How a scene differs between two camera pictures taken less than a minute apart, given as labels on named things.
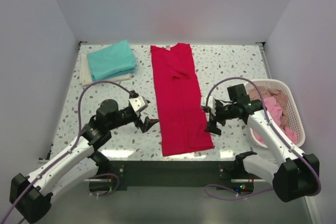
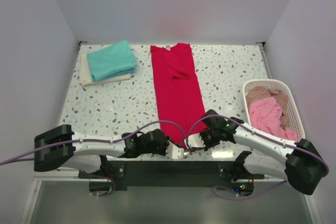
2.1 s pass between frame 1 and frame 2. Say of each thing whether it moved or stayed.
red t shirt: stayed
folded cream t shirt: stayed
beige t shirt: stayed
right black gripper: moved
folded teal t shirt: stayed
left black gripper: moved
